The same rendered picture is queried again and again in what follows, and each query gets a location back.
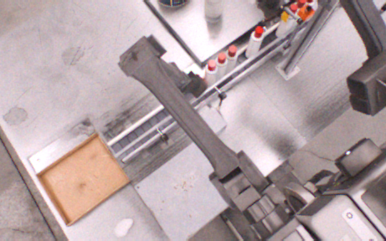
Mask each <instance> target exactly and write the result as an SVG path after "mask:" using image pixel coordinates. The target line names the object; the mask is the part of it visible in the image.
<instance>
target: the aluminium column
mask: <svg viewBox="0 0 386 241"><path fill-rule="evenodd" d="M326 1H327V2H328V3H330V5H331V7H333V8H334V7H336V6H337V3H339V0H326ZM338 7H339V6H338ZM338 7H336V8H335V9H334V10H332V11H331V12H330V13H329V12H328V11H327V10H326V9H325V8H324V7H323V6H322V5H321V4H320V5H319V7H317V10H316V11H315V13H313V15H312V17H311V19H310V20H309V23H308V24H307V25H306V28H305V29H304V31H303V32H302V35H301V36H300V37H299V38H298V41H297V42H296V44H295V46H294V48H293V49H292V50H291V52H290V54H289V55H288V58H287V59H286V61H285V63H284V64H283V65H282V66H281V69H283V70H284V71H285V72H286V73H287V74H289V73H290V72H291V71H292V70H293V69H295V67H296V66H297V65H298V63H299V62H300V61H301V59H302V57H303V56H304V55H305V54H306V52H307V50H308V49H309V48H310V47H311V45H312V43H313V42H314V41H315V40H316V37H317V36H318V35H319V34H320V32H321V31H322V30H323V28H324V27H325V25H326V24H327V22H328V20H330V19H331V16H332V15H333V14H334V13H335V11H336V10H337V8H338Z"/></svg>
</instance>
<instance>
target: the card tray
mask: <svg viewBox="0 0 386 241"><path fill-rule="evenodd" d="M34 175H35V176H36V178H37V179H38V180H39V183H40V185H41V186H42V188H43V190H44V191H45V193H46V195H47V197H49V200H50V202H51V203H52V205H53V207H54V208H55V210H56V212H57V214H58V215H59V217H60V218H61V220H62V221H63V224H64V225H65V227H66V228H67V227H70V226H71V225H72V224H74V223H76V221H79V220H80V218H82V217H84V216H85V215H86V214H87V213H89V212H90V210H93V209H94V208H95V207H97V206H98V205H100V204H101V203H103V202H104V201H105V200H106V199H108V197H110V196H111V195H113V194H114V193H115V192H117V191H118V190H119V189H122V187H124V186H125V185H126V184H127V183H129V182H130V180H129V178H128V177H127V175H126V174H125V172H124V171H122V168H121V167H120V165H119V163H118V162H117V161H116V160H115V158H114V157H113V156H112V155H111V152H110V151H109V150H108V148H107V147H106V145H105V143H104V142H103V140H101V138H100V137H99V135H98V134H96V133H95V134H92V135H91V136H90V137H87V139H85V140H84V141H82V142H81V143H80V144H79V145H77V146H75V147H74V148H72V149H70V151H67V152H66V153H65V154H64V155H62V156H61V157H60V158H57V159H56V160H55V161H54V162H52V163H50V164H49V165H48V166H46V167H45V168H44V169H42V170H41V171H39V172H37V173H36V174H34Z"/></svg>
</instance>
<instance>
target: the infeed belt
mask: <svg viewBox="0 0 386 241"><path fill-rule="evenodd" d="M308 23H309V20H308V21H306V22H305V23H303V24H302V26H301V27H300V28H299V31H301V30H302V29H303V28H305V27H306V25H307V24H308ZM276 31H277V28H276V29H275V30H274V31H271V32H270V33H269V34H267V35H266V36H264V38H263V41H262V42H261V45H260V48H259V51H258V52H260V50H261V49H263V48H264V47H265V46H267V45H269V44H270V43H271V42H272V41H274V40H275V39H277V37H276V35H275V32H276ZM299 31H298V32H299ZM292 32H293V31H291V33H292ZM291 33H289V34H287V35H286V37H285V38H282V39H281V40H280V41H278V42H277V43H276V44H274V45H272V46H271V47H270V48H269V49H267V50H266V51H265V52H263V53H262V54H261V55H258V56H257V57H256V58H255V59H253V60H252V61H250V62H249V63H248V64H247V65H245V66H243V68H241V69H239V70H238V71H237V72H236V73H233V74H232V75H231V76H229V77H228V78H227V79H226V80H224V81H223V82H222V83H220V84H219V85H217V88H218V89H219V90H220V89H221V88H222V87H223V86H225V85H226V84H228V82H230V81H231V80H232V79H235V78H236V76H239V75H240V74H241V73H243V72H244V71H246V70H247V69H248V68H249V67H250V66H252V65H253V64H255V63H256V62H258V61H260V59H263V58H264V57H265V56H266V55H267V54H269V53H270V52H272V51H273V50H274V49H277V47H279V46H280V45H282V44H283V43H284V42H285V41H287V40H288V38H289V37H290V36H291ZM245 53H246V50H245V51H244V52H243V53H241V54H240V55H238V58H237V59H236V65H235V67H234V68H235V69H236V67H238V66H239V65H241V64H242V63H243V62H245V61H246V60H247V58H246V55H245ZM215 92H216V90H215V88H213V89H212V90H210V91H209V92H208V93H206V94H204V96H201V97H200V98H199V99H198V100H196V101H194V103H192V104H191V105H192V106H193V107H194V106H197V105H198V104H199V103H201V102H202V101H204V100H206V99H207V98H208V97H209V96H211V95H212V94H213V93H215ZM183 95H184V96H185V97H186V99H187V100H188V101H190V100H192V99H193V98H194V96H193V94H192V93H191V92H189V93H184V94H183ZM169 116H170V114H169V113H168V112H167V110H166V109H165V108H163V109H162V110H160V111H159V112H157V113H156V114H155V115H154V116H153V117H150V119H148V120H146V121H145V122H143V124H140V125H139V126H138V127H136V129H134V130H133V131H131V132H129V134H126V135H125V136H124V137H122V138H121V139H120V140H119V141H116V142H115V144H112V145H111V148H112V149H113V151H114V152H115V154H116V153H117V152H119V151H121V150H122V149H123V148H125V147H126V146H128V145H129V144H131V143H132V142H133V141H135V140H136V139H137V138H138V137H140V136H142V135H143V134H145V133H146V132H147V131H149V130H150V129H151V128H153V127H154V126H155V125H156V124H159V123H160V121H163V120H164V119H165V118H167V117H169ZM174 121H175V120H174V119H173V118H172V119H170V120H168V121H167V122H166V123H165V124H163V125H162V126H160V127H158V128H159V129H160V131H163V130H164V129H165V128H167V127H168V126H170V125H171V124H172V123H174ZM156 134H159V133H158V131H157V130H155V131H153V132H152V133H151V134H149V135H148V136H147V137H144V138H143V140H141V141H139V142H138V143H136V144H135V145H134V146H133V147H130V148H129V150H127V151H125V152H124V153H122V155H119V156H118V157H119V159H120V160H122V159H123V158H126V156H128V155H130V154H131V153H132V152H133V151H135V150H136V149H137V148H138V147H140V146H142V145H143V144H145V143H146V142H147V141H150V139H152V138H153V137H154V136H155V135H156Z"/></svg>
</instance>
